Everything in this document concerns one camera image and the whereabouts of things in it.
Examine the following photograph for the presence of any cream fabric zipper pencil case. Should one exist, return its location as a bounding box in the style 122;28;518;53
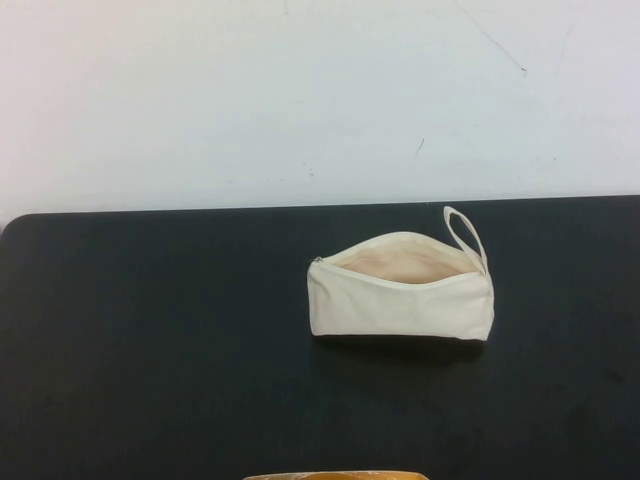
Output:
305;205;496;346

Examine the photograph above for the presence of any yellow-brown curved object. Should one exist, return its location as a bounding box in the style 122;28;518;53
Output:
243;455;424;480

